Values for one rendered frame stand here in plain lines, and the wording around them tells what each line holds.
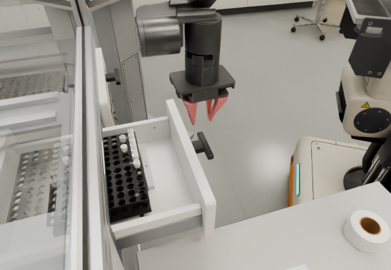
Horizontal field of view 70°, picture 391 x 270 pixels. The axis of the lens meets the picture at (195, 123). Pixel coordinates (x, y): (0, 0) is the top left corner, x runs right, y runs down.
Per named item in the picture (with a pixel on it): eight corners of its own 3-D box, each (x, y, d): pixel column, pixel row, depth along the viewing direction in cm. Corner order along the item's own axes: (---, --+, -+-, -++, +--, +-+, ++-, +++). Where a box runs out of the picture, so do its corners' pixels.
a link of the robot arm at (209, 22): (228, 14, 39) (216, 2, 44) (180, 18, 38) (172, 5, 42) (224, 59, 44) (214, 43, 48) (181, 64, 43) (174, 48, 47)
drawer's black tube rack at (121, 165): (138, 151, 64) (134, 131, 60) (153, 219, 51) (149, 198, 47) (33, 174, 59) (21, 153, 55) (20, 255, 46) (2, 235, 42)
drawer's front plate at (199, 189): (174, 132, 72) (172, 97, 64) (213, 237, 51) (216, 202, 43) (168, 134, 71) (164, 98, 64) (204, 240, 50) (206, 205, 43)
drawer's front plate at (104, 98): (108, 78, 91) (100, 46, 84) (116, 137, 70) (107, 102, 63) (102, 79, 91) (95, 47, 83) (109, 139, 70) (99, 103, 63)
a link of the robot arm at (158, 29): (214, -47, 38) (201, -22, 46) (128, -44, 36) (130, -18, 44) (224, 44, 39) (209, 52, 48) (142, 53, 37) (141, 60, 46)
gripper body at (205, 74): (169, 81, 51) (166, 42, 46) (221, 73, 53) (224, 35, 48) (178, 102, 46) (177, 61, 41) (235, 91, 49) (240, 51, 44)
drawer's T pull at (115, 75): (118, 71, 79) (117, 67, 78) (121, 85, 73) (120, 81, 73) (105, 73, 78) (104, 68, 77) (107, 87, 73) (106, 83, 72)
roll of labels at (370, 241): (358, 256, 54) (367, 247, 51) (336, 224, 59) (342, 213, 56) (389, 248, 55) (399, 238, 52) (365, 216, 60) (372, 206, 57)
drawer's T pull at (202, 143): (202, 134, 59) (202, 130, 58) (214, 160, 54) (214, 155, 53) (185, 138, 59) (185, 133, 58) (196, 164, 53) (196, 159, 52)
